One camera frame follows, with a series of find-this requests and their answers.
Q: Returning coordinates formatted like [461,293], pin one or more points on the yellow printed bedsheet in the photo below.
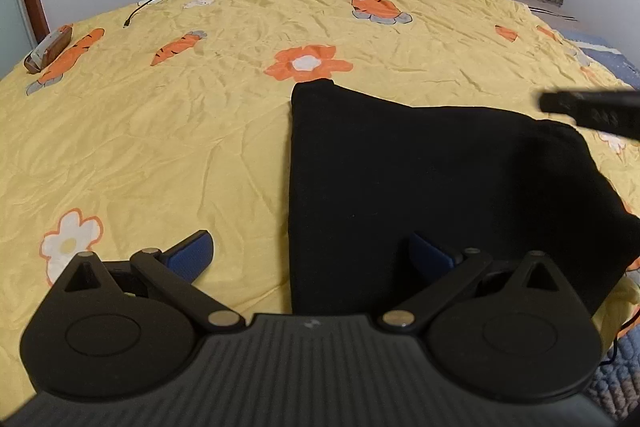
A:
[165,132]

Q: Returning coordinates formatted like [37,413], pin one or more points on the black pants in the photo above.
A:
[425,187]

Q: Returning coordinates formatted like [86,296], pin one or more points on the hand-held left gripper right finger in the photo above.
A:
[430,254]

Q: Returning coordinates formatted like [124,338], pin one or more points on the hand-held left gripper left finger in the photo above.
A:
[192,254]

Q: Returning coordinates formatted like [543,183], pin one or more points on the blue grey knitted blanket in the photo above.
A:
[615,57]

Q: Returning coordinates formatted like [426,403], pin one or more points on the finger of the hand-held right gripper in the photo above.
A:
[590,107]

